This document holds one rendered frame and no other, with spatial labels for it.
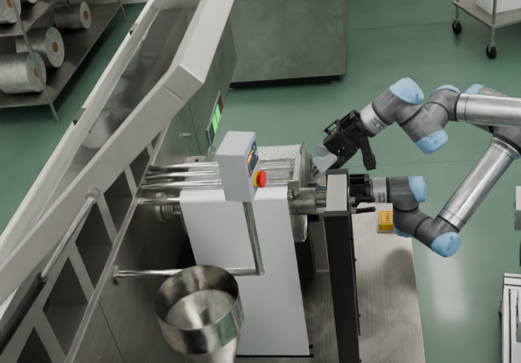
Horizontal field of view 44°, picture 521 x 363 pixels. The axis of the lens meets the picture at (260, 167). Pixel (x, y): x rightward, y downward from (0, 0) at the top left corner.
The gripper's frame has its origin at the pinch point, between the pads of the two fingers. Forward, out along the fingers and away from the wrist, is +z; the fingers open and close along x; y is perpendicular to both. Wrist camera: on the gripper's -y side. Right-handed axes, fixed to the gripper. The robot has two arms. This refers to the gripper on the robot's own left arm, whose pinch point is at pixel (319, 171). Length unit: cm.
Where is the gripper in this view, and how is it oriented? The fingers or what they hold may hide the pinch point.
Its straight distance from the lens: 179.3
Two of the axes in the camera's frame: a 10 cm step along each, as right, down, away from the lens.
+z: -6.6, 5.5, 5.0
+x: -1.1, 5.9, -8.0
